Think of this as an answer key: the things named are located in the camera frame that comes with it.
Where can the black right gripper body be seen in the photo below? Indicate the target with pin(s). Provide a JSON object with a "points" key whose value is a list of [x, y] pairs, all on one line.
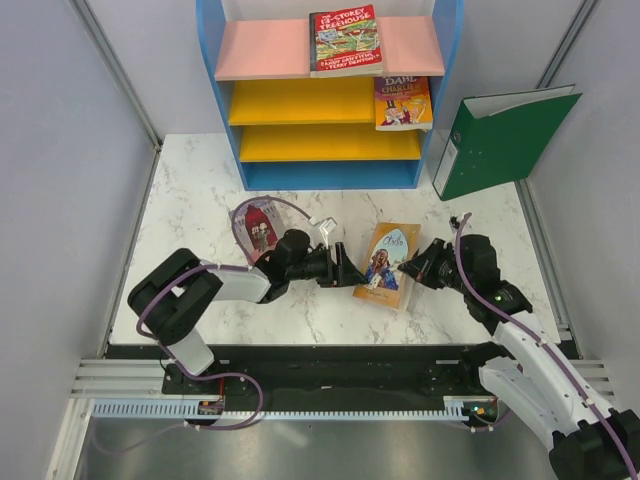
{"points": [[447, 272]]}

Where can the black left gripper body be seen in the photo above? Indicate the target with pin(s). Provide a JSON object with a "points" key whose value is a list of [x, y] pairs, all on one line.
{"points": [[316, 266]]}

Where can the tan Othello book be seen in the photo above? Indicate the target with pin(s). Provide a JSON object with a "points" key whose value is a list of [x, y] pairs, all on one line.
{"points": [[391, 244]]}

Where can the pink castle cover book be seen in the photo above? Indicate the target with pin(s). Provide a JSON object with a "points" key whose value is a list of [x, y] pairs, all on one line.
{"points": [[256, 226]]}

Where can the orange Roald Dahl book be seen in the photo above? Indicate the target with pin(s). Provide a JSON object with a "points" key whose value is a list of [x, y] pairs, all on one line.
{"points": [[402, 103]]}

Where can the red treehouse book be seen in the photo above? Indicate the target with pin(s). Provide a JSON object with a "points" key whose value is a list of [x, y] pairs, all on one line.
{"points": [[346, 39]]}

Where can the dark blue 1984 book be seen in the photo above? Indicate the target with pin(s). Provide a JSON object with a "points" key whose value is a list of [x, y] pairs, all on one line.
{"points": [[345, 73]]}

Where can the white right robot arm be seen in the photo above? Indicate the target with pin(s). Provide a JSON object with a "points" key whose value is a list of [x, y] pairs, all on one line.
{"points": [[585, 435]]}

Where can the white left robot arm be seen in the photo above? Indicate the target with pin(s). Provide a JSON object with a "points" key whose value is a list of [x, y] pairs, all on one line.
{"points": [[171, 300]]}

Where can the blue shelf unit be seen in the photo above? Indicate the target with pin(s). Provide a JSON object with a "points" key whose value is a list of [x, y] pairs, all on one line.
{"points": [[288, 130]]}

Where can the green lever arch binder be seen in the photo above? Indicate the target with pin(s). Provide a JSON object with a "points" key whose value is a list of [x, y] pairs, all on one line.
{"points": [[498, 139]]}

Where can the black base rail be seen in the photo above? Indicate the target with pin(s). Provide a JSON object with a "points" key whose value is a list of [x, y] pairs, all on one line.
{"points": [[366, 376]]}

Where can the light blue cable duct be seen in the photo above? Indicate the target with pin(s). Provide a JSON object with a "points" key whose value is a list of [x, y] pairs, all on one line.
{"points": [[209, 408]]}

